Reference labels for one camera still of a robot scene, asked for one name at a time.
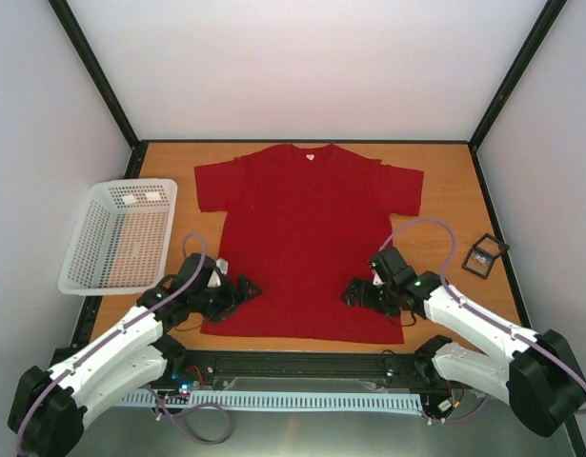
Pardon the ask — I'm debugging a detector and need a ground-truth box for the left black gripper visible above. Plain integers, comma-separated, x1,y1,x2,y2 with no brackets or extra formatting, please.
191,272,262,324

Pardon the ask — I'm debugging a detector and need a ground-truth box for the red t-shirt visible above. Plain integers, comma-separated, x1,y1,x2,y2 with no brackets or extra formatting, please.
194,145,424,345

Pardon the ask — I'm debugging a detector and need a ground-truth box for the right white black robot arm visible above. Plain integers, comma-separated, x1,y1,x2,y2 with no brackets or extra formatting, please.
343,247,586,437

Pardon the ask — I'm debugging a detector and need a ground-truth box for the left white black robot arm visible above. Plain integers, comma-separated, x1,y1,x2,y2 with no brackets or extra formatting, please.
8,253,262,456

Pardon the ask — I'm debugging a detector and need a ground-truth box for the black clear brooch box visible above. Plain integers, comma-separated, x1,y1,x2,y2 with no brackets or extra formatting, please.
462,233,510,280

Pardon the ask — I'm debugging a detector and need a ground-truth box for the white perforated plastic basket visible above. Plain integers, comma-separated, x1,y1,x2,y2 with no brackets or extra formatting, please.
58,178,178,296

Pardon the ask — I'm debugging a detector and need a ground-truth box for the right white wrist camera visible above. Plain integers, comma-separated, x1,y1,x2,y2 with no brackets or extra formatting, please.
372,269,385,288

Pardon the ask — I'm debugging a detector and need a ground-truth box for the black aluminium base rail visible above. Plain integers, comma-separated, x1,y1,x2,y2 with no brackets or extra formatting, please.
153,348,462,391

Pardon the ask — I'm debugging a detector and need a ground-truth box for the light blue cable duct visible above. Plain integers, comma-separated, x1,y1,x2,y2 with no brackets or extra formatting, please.
117,388,422,415

